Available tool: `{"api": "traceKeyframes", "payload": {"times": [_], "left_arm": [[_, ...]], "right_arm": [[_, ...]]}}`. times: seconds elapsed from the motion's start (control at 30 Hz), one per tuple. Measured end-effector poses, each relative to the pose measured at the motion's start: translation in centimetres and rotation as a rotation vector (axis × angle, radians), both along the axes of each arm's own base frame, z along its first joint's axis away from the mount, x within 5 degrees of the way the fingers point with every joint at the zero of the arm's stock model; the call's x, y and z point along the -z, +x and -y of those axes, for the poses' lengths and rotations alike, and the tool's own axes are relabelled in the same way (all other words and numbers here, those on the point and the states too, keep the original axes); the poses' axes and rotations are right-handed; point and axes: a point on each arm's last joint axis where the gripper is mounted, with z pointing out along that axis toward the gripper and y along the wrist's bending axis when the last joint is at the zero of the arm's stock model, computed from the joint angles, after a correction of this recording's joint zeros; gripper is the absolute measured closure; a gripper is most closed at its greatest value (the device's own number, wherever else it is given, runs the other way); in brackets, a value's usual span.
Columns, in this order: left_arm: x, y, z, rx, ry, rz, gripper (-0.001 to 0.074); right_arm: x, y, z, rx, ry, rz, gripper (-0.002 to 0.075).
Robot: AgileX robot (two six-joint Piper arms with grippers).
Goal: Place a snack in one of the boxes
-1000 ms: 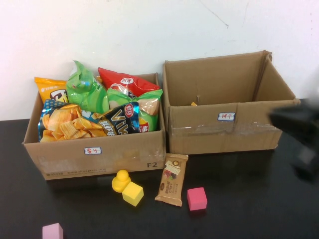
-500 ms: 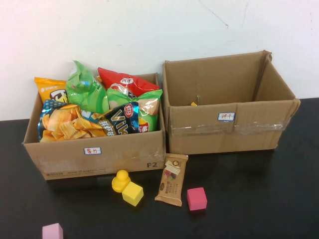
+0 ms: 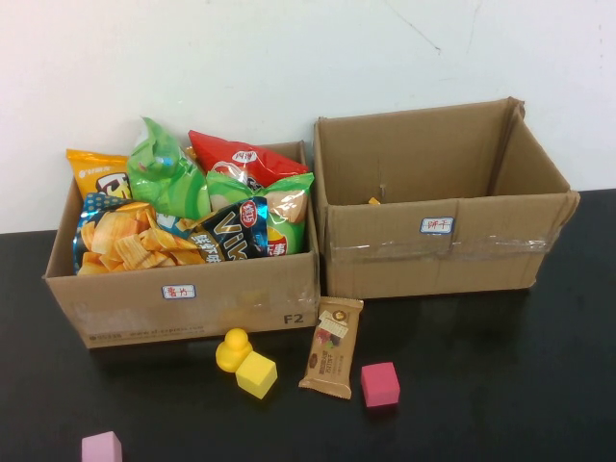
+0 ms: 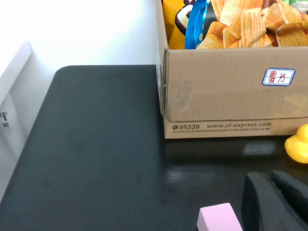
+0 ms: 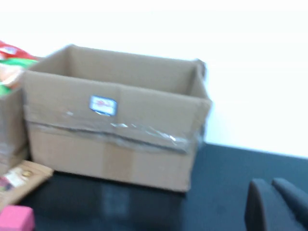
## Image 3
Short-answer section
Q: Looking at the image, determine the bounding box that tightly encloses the light pink foam cube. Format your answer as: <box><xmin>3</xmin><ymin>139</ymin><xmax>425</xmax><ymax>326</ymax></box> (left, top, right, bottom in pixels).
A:
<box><xmin>80</xmin><ymin>430</ymin><xmax>123</xmax><ymax>462</ymax></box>

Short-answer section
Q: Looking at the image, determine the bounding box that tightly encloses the red chips bag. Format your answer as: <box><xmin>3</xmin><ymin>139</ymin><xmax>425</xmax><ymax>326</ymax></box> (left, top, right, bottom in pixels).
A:
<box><xmin>187</xmin><ymin>129</ymin><xmax>310</xmax><ymax>190</ymax></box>

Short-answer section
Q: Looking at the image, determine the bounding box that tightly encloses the orange chips bag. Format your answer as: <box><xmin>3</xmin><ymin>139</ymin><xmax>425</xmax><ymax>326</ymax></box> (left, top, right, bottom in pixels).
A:
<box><xmin>65</xmin><ymin>147</ymin><xmax>134</xmax><ymax>201</ymax></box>

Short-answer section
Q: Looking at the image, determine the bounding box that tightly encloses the tall green snack bag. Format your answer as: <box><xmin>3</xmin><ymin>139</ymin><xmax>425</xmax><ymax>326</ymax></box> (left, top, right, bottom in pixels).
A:
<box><xmin>125</xmin><ymin>115</ymin><xmax>213</xmax><ymax>220</ymax></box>

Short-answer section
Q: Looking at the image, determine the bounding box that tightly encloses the cardboard box printed F2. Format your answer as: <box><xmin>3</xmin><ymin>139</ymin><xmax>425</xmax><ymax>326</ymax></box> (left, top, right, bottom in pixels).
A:
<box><xmin>41</xmin><ymin>140</ymin><xmax>322</xmax><ymax>350</ymax></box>

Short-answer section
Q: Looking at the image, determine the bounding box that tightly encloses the taped brown cardboard box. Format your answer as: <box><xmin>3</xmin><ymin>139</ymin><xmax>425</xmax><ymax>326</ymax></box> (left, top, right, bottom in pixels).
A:
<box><xmin>313</xmin><ymin>95</ymin><xmax>582</xmax><ymax>300</ymax></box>

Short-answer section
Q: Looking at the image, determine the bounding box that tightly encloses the brown snack bar packet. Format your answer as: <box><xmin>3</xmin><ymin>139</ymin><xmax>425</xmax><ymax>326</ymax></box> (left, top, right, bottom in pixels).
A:
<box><xmin>297</xmin><ymin>296</ymin><xmax>365</xmax><ymax>400</ymax></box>

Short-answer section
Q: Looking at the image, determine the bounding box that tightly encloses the blue Vika chips bag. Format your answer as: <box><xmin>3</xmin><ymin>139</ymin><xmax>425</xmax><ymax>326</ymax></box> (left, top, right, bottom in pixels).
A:
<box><xmin>71</xmin><ymin>192</ymin><xmax>270</xmax><ymax>276</ymax></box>

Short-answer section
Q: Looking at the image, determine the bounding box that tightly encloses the yellow foam cube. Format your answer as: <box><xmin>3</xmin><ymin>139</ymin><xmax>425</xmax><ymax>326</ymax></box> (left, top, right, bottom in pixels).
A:
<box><xmin>235</xmin><ymin>350</ymin><xmax>279</xmax><ymax>400</ymax></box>

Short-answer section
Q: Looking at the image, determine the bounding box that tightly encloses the magenta foam cube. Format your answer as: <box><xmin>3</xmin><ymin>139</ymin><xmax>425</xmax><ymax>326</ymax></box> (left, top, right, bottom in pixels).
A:
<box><xmin>360</xmin><ymin>361</ymin><xmax>401</xmax><ymax>409</ymax></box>

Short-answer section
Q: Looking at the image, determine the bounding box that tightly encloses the yellow rubber duck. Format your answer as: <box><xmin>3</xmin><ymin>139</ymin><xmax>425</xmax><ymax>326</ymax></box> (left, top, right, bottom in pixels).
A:
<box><xmin>215</xmin><ymin>327</ymin><xmax>255</xmax><ymax>374</ymax></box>

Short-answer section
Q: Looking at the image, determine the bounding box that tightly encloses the green Lay's chips bag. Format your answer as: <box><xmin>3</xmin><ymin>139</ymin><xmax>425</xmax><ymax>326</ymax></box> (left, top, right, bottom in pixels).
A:
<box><xmin>205</xmin><ymin>170</ymin><xmax>315</xmax><ymax>257</ymax></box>

